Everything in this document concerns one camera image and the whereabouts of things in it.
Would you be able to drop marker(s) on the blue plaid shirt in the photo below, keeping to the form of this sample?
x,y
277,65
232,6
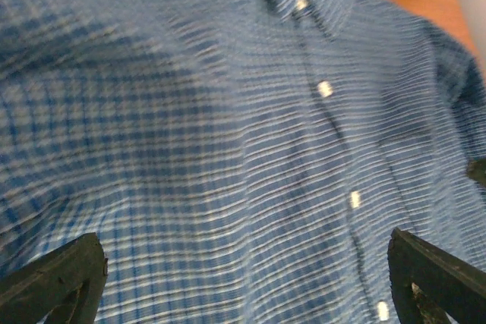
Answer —
x,y
242,161

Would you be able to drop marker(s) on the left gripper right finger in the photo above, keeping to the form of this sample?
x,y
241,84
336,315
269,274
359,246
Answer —
x,y
430,285

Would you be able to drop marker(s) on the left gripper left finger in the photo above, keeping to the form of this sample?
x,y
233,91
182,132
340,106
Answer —
x,y
63,286

